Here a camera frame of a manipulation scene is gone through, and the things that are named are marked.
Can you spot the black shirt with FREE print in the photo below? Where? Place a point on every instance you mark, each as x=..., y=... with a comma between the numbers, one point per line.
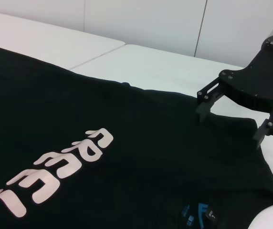
x=150, y=143

